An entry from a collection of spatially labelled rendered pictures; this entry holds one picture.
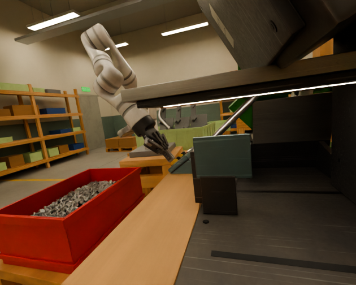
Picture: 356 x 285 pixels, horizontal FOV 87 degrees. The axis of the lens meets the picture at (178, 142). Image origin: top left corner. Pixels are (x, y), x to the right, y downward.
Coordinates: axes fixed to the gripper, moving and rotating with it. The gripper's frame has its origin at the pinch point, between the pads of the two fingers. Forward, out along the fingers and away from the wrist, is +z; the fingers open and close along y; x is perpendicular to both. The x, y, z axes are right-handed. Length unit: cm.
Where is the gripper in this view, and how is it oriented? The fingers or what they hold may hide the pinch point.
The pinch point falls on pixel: (168, 155)
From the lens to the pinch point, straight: 60.4
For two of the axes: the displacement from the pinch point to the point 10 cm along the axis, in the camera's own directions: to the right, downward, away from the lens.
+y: 2.8, -1.9, 9.4
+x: -7.1, 6.1, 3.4
